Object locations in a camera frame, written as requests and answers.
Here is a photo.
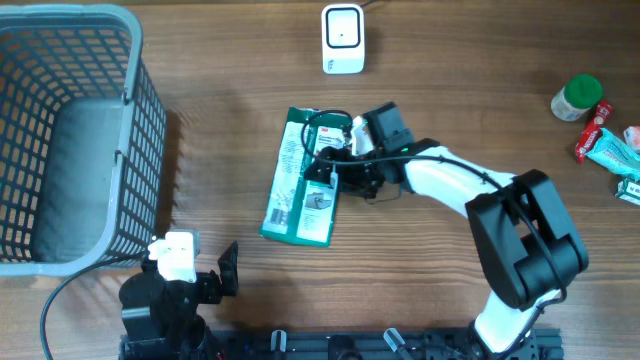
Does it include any green 3M gloves pack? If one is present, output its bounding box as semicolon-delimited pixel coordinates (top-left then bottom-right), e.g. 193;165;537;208
259;107;351;247

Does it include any green lid jar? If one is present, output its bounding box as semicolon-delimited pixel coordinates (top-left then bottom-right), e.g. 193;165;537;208
550;74;603;122

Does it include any red sachet stick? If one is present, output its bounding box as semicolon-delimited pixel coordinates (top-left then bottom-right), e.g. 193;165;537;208
574;100;614;164

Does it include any mint green wipes pack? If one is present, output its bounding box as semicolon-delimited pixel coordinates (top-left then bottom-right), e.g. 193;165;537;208
586;128;639;181

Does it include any green medicine box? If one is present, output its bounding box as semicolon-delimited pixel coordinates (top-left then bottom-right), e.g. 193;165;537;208
615;178;640;206

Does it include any small red white box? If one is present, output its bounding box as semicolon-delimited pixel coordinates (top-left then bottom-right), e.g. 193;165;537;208
623;126;640;154

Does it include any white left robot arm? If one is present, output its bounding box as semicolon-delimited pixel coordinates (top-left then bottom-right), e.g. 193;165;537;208
119;242;239;360

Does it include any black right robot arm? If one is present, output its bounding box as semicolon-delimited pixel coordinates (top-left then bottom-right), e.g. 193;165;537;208
300;102;589;359

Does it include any white barcode scanner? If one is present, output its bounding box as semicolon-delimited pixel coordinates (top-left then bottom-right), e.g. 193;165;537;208
321;3;365;75

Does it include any grey plastic basket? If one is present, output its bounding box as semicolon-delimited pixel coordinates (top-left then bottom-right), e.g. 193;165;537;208
1;5;167;277

